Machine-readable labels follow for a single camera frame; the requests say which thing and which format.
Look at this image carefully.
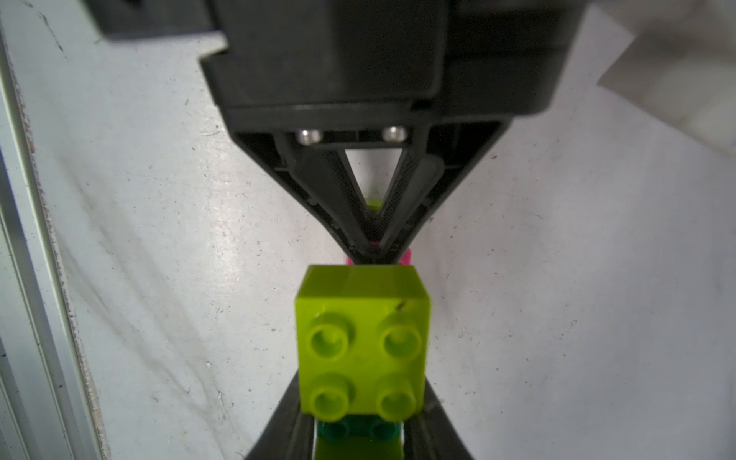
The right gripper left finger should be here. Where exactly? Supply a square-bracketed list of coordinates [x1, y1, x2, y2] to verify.
[245, 373, 315, 460]

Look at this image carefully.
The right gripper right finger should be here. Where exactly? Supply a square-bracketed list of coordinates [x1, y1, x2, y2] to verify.
[402, 380, 473, 460]

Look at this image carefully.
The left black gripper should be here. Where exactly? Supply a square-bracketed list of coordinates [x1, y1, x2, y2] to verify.
[86, 1, 587, 264]

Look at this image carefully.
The lime lego brick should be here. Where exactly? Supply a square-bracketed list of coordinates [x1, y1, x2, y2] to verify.
[366, 199, 381, 213]
[314, 437, 404, 460]
[295, 264, 431, 423]

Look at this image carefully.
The pink lego brick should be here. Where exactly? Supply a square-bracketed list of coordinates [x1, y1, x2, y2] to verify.
[346, 241, 412, 266]

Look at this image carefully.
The dark green long lego brick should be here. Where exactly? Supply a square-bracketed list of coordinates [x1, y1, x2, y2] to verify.
[317, 415, 403, 442]

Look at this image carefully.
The aluminium mounting rail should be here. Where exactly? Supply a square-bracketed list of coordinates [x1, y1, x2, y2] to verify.
[1, 46, 105, 459]

